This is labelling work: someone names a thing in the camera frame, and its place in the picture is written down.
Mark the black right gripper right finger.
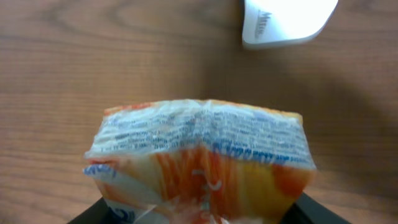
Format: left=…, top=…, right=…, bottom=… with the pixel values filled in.
left=281, top=194, right=350, bottom=224

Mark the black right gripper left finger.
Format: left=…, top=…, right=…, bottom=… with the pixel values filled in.
left=68, top=198, right=109, bottom=224

